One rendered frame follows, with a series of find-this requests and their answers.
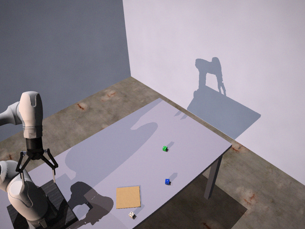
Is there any tan flat mat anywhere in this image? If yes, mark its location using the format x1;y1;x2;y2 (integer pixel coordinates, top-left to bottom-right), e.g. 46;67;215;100
116;186;141;209

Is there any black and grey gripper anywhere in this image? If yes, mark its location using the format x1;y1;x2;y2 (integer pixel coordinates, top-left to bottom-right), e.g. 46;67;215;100
16;137;58;186

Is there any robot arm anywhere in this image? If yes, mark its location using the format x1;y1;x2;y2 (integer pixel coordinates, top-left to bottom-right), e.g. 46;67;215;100
0;91;58;229

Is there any white die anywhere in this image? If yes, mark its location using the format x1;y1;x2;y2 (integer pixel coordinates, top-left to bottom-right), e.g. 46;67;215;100
129;212;135;218

